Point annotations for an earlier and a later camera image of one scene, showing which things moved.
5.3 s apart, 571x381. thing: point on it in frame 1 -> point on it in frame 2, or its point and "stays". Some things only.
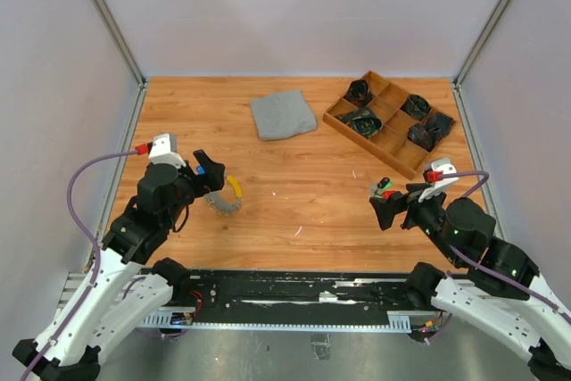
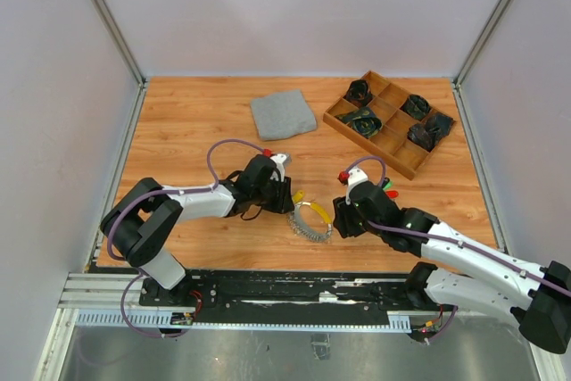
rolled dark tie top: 358,93 stays
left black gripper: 213,178 -> 284,202
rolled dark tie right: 417,106 stays
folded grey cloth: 282,115 stays
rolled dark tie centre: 363,121 stays
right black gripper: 399,201 -> 343,218
